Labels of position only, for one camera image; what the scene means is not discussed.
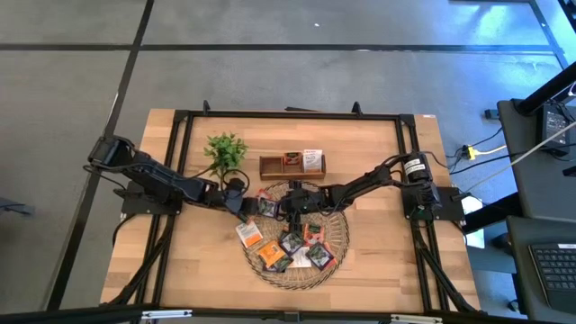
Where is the black power adapter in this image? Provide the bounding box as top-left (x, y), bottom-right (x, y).
top-left (541, 103), bottom-right (572, 158)

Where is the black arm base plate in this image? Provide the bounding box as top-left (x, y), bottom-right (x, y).
top-left (120, 179), bottom-right (184, 216)
top-left (401, 185), bottom-right (466, 221)

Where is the round woven straw placemat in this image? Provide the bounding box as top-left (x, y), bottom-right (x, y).
top-left (242, 179), bottom-right (351, 291)

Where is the yellow plug cable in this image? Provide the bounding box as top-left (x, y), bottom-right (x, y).
top-left (464, 144), bottom-right (509, 162)

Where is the grey chair base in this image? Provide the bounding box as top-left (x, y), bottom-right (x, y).
top-left (0, 196), bottom-right (36, 218)

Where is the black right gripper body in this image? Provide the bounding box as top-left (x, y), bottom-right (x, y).
top-left (281, 180), bottom-right (325, 215)

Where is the black metal pole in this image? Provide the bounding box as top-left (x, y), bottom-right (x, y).
top-left (514, 61), bottom-right (576, 116)

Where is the white floor object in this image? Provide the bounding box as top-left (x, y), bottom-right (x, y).
top-left (461, 196), bottom-right (486, 249)

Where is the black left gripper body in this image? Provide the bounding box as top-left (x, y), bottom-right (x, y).
top-left (223, 176), bottom-right (249, 216)

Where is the black rig crossbar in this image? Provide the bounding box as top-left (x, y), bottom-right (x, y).
top-left (0, 303), bottom-right (576, 324)

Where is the green plant in white pot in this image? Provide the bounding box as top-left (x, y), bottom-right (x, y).
top-left (203, 131), bottom-right (249, 180)

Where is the black desk leg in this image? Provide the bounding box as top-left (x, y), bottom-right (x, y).
top-left (463, 192), bottom-right (526, 234)

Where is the grey desk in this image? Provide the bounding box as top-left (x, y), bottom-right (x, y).
top-left (506, 215), bottom-right (576, 323)
top-left (497, 97), bottom-right (576, 222)

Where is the silver bracket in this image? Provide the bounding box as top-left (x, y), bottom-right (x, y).
top-left (389, 313), bottom-right (445, 324)
top-left (140, 309), bottom-right (194, 320)

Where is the black keyboard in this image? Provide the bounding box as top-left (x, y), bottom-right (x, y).
top-left (528, 242), bottom-right (576, 316)

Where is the wooden tea organizer box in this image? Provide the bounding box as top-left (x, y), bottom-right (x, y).
top-left (258, 151), bottom-right (327, 181)

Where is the white floor cable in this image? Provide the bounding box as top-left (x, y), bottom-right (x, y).
top-left (465, 120), bottom-right (576, 190)

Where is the black floor cable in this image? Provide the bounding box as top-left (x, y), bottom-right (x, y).
top-left (445, 127), bottom-right (505, 176)

